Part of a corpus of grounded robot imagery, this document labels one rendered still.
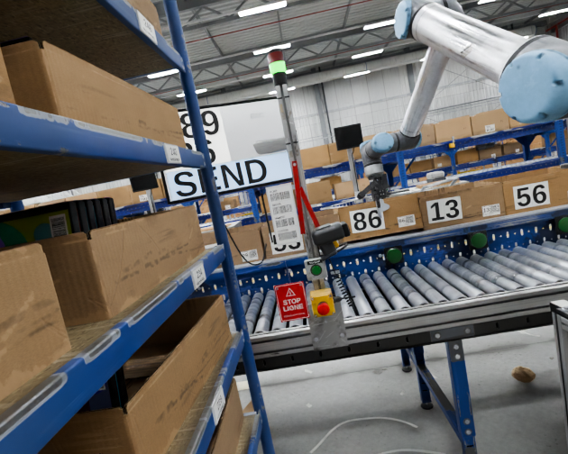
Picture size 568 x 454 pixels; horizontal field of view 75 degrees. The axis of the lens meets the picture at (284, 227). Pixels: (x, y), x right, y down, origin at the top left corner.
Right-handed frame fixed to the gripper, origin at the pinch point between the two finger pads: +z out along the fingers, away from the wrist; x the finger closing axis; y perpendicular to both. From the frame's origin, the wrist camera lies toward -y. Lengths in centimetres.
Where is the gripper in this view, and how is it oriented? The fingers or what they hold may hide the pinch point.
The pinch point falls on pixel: (379, 215)
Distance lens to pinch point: 186.8
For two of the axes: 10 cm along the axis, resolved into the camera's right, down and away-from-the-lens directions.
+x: 0.9, 0.8, 9.9
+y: 9.8, -1.9, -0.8
